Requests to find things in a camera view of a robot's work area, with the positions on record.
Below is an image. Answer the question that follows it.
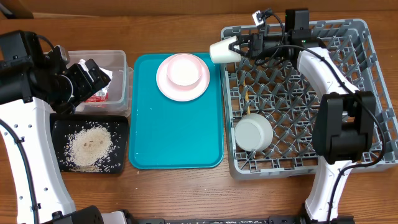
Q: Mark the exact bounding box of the grey bowl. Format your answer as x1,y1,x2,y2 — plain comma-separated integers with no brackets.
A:
234,113,273,151

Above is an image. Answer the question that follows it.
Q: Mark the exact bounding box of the large pink plate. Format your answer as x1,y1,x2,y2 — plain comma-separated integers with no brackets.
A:
156,55,210,101

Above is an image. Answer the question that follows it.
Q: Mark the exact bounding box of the small pink saucer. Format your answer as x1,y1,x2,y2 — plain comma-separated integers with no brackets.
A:
167,54,201,87

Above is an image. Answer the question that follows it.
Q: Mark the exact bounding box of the grey dishwasher rack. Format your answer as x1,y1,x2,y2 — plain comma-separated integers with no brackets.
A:
221,19,397,180

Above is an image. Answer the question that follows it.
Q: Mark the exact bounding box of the pile of rice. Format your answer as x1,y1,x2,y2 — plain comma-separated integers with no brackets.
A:
63,125,117,173

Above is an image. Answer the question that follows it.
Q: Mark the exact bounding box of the clear plastic waste bin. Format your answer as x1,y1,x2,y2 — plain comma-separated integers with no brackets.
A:
66,50,132,117

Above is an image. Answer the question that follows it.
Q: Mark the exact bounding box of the white napkin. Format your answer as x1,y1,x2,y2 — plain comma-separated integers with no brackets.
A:
77,58,113,82

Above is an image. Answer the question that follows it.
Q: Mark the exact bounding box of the red snack wrapper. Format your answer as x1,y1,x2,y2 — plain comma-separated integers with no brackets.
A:
85,88,109,103

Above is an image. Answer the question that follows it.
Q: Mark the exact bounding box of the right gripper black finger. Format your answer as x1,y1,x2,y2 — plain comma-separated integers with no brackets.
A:
229,46,251,57
228,35,251,49

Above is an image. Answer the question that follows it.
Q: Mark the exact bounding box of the black plastic tray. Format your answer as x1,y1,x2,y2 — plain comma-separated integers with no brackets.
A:
50,113,129,174

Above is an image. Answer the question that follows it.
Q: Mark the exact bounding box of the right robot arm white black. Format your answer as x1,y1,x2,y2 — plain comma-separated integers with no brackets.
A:
226,9,378,223

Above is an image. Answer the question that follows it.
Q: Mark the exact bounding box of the white cup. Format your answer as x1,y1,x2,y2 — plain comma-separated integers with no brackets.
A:
210,36,241,63

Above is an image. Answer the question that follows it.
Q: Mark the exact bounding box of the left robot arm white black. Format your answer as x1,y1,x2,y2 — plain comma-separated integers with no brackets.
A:
1,30,134,223

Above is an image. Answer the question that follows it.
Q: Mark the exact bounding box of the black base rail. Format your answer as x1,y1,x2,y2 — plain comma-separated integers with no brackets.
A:
133,215,355,224

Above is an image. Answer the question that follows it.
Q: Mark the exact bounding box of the teal serving tray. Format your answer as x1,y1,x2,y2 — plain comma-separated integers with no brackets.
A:
129,53,224,169

